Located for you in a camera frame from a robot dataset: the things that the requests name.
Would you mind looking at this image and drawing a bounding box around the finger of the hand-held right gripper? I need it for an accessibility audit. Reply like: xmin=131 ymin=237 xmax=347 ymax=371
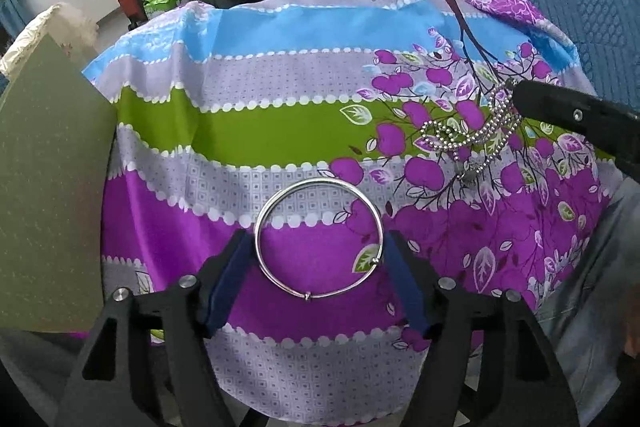
xmin=510 ymin=79 xmax=640 ymax=180

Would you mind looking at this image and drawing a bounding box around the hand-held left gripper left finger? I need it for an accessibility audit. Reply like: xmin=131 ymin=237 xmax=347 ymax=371
xmin=55 ymin=229 xmax=253 ymax=427

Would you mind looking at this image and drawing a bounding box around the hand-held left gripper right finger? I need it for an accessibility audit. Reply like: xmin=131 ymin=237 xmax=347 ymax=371
xmin=385 ymin=229 xmax=581 ymax=427

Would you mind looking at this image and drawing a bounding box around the silver bangle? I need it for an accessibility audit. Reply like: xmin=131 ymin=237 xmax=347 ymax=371
xmin=253 ymin=179 xmax=386 ymax=302

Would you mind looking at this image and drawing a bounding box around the silver ball chain necklace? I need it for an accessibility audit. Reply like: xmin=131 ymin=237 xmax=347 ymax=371
xmin=420 ymin=79 xmax=524 ymax=186

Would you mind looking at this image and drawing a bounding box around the colourful floral striped cloth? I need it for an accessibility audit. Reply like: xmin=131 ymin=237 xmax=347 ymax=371
xmin=82 ymin=0 xmax=624 ymax=426

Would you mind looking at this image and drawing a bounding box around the person's grey trouser leg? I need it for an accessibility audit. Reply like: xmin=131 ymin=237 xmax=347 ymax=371
xmin=537 ymin=179 xmax=640 ymax=427

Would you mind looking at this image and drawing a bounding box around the green cushion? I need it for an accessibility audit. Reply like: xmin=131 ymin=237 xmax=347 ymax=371
xmin=0 ymin=34 xmax=119 ymax=334

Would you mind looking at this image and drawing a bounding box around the cream quilted cushion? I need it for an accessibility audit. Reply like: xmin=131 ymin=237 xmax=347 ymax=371
xmin=0 ymin=3 xmax=99 ymax=78

